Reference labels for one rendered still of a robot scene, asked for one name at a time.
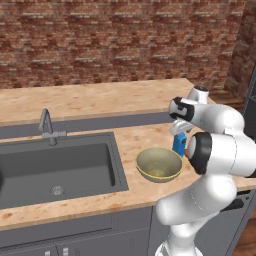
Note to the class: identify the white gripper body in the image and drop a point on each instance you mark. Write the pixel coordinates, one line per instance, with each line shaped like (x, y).
(181, 127)

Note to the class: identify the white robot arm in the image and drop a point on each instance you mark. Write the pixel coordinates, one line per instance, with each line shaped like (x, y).
(213, 196)

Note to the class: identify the olive green bowl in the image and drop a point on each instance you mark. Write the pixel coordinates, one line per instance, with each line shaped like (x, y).
(159, 164)

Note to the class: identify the dark grey sink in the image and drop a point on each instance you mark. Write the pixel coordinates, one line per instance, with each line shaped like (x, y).
(63, 168)

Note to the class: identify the brown egg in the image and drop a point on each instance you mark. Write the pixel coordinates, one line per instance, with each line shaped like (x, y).
(187, 152)

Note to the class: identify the dark tall appliance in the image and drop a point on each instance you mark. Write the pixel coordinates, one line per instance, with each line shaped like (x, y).
(250, 110)

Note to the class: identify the grey dishwasher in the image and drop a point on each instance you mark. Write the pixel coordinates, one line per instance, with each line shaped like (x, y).
(220, 230)

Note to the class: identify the grey tap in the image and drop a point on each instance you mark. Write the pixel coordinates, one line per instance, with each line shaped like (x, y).
(48, 131)

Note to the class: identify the grey cupboard door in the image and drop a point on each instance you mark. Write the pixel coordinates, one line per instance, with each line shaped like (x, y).
(106, 245)
(23, 252)

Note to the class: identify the grey false drawer front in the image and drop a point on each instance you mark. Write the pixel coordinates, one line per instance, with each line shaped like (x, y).
(56, 231)

